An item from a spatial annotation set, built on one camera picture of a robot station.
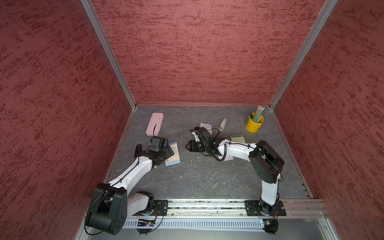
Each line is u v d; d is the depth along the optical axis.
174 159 0.91
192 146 0.79
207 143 0.71
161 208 0.75
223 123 1.06
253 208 0.74
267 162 0.49
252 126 1.00
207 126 1.10
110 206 0.40
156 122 1.09
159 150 0.68
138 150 0.93
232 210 0.75
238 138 1.01
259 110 0.97
